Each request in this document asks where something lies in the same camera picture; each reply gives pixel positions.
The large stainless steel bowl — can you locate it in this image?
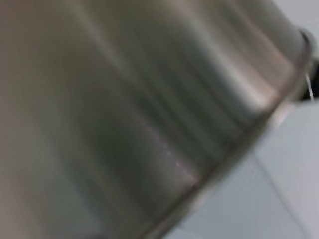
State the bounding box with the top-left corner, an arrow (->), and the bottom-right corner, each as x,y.
0,0 -> 315,239

